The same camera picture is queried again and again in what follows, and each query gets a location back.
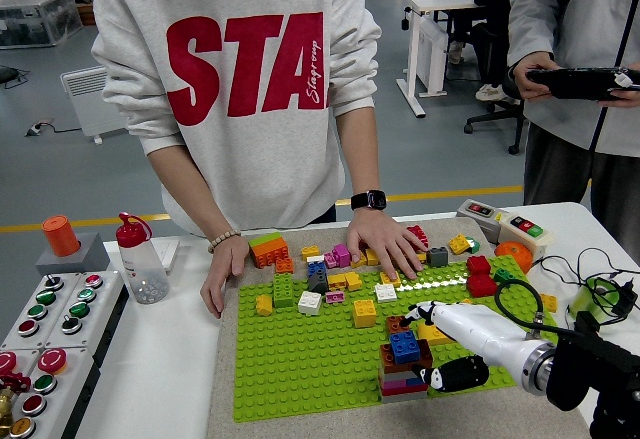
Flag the person's right hand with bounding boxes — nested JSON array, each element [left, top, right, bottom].
[[199, 240, 251, 321], [512, 51, 561, 102]]

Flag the person's left hand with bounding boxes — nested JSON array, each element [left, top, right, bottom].
[[344, 207, 430, 282], [597, 61, 640, 109]]

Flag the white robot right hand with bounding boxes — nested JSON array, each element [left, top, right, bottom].
[[398, 300, 547, 394]]

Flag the yellow curved brick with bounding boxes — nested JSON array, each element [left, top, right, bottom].
[[417, 322, 454, 346]]

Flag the black plastic-wrapped device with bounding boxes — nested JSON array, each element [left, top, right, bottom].
[[524, 66, 640, 102]]

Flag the blue square brick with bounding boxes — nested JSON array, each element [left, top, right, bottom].
[[388, 329, 422, 365]]

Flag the green studded baseplate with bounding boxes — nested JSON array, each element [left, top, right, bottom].
[[233, 254, 560, 424]]

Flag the orange and green brick block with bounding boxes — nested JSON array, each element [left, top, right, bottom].
[[248, 232, 290, 270]]

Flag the long green brick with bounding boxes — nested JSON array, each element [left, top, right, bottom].
[[272, 272, 295, 309]]

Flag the tall yellow square brick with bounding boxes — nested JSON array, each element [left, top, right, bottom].
[[352, 298, 379, 329]]

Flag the brown-topped multicolour brick stack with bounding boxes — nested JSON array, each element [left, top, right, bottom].
[[378, 339, 435, 404]]

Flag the black wristwatch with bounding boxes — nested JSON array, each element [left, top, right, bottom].
[[349, 188, 389, 212]]

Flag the clear bottle with red cap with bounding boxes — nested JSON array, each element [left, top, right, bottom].
[[115, 212, 170, 305]]

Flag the orange fruit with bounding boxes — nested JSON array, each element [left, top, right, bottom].
[[494, 240, 534, 275]]

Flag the cream red-green button box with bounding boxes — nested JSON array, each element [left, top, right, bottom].
[[497, 212, 555, 262]]

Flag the white box under desk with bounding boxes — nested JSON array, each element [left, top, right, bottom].
[[417, 16, 449, 98]]

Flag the green tape roll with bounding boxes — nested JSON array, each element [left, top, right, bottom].
[[569, 276, 626, 328]]

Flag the grey block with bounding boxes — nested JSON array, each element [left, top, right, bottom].
[[35, 232, 111, 278]]

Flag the black power adapter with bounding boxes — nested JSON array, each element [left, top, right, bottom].
[[610, 278, 640, 318]]

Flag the orange cylinder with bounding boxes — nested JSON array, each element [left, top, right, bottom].
[[40, 215, 82, 258]]

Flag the grey push-button box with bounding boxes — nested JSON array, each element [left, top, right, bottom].
[[0, 270, 130, 360]]

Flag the grey emergency-stop button box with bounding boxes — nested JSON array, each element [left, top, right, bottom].
[[0, 346, 101, 439]]

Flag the white panel heater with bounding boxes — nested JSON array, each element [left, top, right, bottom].
[[60, 64, 129, 146]]

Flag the brass valve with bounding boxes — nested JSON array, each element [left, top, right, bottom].
[[0, 388, 16, 438]]

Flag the black floor stand base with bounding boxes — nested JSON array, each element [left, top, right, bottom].
[[0, 66, 31, 90]]

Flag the clear storage crate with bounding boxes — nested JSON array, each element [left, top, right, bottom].
[[0, 0, 85, 50]]

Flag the beaded bracelet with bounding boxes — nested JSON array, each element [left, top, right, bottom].
[[207, 228, 242, 254]]

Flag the white wall switch plate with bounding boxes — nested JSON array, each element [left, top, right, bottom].
[[149, 237, 181, 275]]

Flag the grey switch box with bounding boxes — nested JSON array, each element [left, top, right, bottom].
[[455, 198, 506, 245]]

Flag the black table cables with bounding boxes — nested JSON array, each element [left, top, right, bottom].
[[537, 246, 640, 325]]

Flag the floor socket with cable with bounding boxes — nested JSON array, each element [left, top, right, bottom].
[[24, 117, 84, 138]]

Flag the red valve handle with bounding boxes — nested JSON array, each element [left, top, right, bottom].
[[0, 371, 32, 394]]

